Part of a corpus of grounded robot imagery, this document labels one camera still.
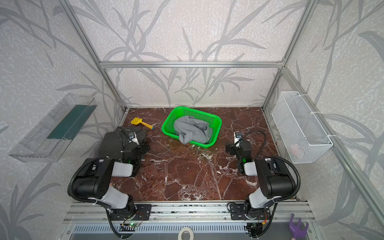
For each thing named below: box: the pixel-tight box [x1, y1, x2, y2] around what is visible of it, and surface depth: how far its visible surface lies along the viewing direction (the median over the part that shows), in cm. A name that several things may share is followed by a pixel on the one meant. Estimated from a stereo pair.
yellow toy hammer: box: [130, 117, 155, 130], surface depth 111 cm
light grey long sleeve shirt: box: [173, 115, 213, 145], surface depth 97 cm
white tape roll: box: [178, 227, 194, 240], surface depth 69 cm
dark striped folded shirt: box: [98, 126, 147, 160], surface depth 93 cm
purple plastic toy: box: [289, 213, 309, 240], surface depth 70 cm
